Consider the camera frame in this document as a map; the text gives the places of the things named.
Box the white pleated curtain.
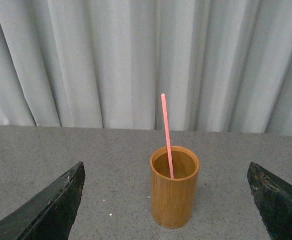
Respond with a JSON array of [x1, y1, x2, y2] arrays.
[[0, 0, 292, 136]]

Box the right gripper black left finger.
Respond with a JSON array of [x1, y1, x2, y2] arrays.
[[0, 161, 85, 240]]

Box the brown bamboo chopstick holder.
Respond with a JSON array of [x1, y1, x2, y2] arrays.
[[150, 146, 200, 229]]

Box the pink chopstick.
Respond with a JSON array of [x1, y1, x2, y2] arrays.
[[161, 93, 174, 179]]

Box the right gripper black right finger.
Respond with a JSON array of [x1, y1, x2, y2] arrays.
[[247, 162, 292, 240]]

